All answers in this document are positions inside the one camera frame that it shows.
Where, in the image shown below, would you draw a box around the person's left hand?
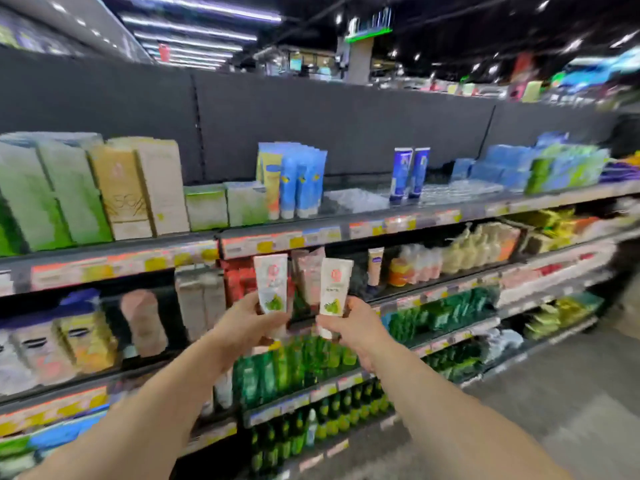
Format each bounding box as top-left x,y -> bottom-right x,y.
210,292 -> 291,366

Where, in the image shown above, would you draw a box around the person's right hand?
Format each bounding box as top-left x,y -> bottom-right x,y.
316,296 -> 399,373

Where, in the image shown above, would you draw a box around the white tube with green print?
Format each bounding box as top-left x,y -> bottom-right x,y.
318,258 -> 355,340
253,254 -> 290,316

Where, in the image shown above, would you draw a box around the person's right forearm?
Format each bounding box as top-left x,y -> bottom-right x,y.
367,342 -> 573,480

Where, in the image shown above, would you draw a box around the person's left forearm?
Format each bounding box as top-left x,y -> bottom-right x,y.
17,332 -> 236,480

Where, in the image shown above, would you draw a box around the row of green tubes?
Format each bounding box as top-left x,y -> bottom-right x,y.
232,336 -> 360,410

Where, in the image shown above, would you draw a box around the red boxes group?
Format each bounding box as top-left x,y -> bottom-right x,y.
219,259 -> 259,308

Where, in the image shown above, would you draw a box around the pink tubes group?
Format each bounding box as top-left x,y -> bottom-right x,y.
290,247 -> 327,308

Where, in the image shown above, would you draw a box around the row of grey beige boxes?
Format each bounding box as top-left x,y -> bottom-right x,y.
174,264 -> 227,343

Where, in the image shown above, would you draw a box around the price label strip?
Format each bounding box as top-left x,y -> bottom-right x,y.
0,181 -> 640,297

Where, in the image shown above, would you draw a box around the orange jar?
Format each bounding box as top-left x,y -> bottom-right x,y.
388,258 -> 412,288

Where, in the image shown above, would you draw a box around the row of dark green bottles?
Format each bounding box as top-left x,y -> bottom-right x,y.
248,379 -> 392,476

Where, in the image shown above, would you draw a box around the row of pink pump bottles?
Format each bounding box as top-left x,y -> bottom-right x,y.
399,244 -> 445,284

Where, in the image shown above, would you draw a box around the small green white box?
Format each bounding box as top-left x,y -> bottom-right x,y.
183,185 -> 230,232
224,181 -> 269,227

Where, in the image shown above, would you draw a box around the pink rounded bottle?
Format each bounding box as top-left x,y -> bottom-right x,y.
119,289 -> 169,359

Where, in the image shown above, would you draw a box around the row of dark green packs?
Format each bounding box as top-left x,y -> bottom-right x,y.
424,340 -> 485,384

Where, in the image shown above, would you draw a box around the light blue tube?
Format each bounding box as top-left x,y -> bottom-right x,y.
279,154 -> 300,220
296,151 -> 317,219
312,149 -> 329,215

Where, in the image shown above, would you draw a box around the yellow orange tube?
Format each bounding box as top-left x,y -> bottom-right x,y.
257,151 -> 284,221

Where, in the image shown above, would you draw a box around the row of cream pump bottles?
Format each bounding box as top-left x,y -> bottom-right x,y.
441,221 -> 522,276

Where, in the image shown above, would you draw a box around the dark blue white tube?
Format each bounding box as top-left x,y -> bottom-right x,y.
389,148 -> 414,202
408,147 -> 431,199

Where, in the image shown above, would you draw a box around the white wrapped packs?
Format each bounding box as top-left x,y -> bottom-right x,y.
481,328 -> 525,364

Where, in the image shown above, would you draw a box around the tall cream white box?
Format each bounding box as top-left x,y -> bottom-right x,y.
107,137 -> 191,236

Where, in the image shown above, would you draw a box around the tall beige gold box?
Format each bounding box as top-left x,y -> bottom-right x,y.
89,145 -> 154,241

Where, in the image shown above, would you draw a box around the dark grey store shelving unit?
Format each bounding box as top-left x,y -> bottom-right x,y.
0,47 -> 640,480

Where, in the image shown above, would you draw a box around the row of face mask packets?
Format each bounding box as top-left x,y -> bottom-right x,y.
0,289 -> 121,398

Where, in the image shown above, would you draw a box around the stack of lime green packets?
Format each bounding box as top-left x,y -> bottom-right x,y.
523,294 -> 607,341

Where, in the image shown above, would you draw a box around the pile of light blue packets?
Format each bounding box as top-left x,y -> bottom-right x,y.
449,132 -> 571,191

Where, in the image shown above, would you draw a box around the pile of yellow green packets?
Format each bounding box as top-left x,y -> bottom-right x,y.
517,209 -> 601,256

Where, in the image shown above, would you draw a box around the tall green white box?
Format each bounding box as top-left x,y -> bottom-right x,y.
36,137 -> 114,245
0,141 -> 74,256

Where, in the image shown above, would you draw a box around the grey store pillar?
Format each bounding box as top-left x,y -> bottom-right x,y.
344,37 -> 376,86

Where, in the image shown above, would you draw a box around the row of green blue packets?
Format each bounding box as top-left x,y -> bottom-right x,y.
524,144 -> 612,195

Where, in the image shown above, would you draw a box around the green lit overhead sign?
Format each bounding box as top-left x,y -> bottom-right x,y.
344,9 -> 394,44

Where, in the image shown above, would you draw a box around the ceiling light strips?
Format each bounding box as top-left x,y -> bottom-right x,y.
102,0 -> 284,71

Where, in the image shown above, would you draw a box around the stack of purple packets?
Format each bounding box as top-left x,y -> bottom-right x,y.
599,161 -> 640,184

